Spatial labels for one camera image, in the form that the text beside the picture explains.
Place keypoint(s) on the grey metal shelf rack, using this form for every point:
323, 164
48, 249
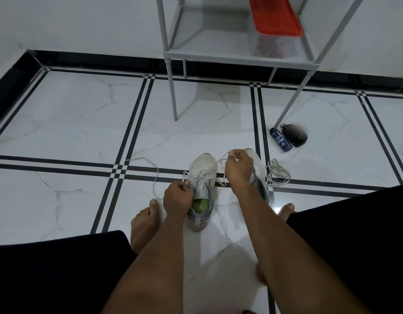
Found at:
214, 42

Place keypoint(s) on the clear container with red lid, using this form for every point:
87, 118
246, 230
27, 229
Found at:
275, 16

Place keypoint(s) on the person's right forearm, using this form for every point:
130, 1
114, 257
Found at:
299, 258

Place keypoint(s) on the black shorts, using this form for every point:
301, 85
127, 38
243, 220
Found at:
362, 238

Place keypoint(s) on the person's left foot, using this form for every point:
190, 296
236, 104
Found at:
142, 228

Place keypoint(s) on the person's right foot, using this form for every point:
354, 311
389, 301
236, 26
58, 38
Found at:
287, 210

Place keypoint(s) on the clear box with red lid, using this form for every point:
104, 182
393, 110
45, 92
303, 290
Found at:
270, 48

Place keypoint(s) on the person's right hand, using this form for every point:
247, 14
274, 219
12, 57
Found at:
239, 170

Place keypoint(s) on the person's foot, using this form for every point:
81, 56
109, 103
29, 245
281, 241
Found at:
142, 228
287, 210

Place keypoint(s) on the white grey sneaker shoe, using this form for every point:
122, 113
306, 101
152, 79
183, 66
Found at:
262, 183
203, 161

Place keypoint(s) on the black oval polish bottle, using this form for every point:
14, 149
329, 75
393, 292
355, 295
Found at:
294, 135

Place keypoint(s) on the person's right leg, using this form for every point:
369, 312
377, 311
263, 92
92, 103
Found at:
261, 274

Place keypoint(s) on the person's left hand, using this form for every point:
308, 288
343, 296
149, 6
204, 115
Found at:
177, 199

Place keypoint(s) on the person's left forearm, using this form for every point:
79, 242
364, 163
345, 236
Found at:
152, 264

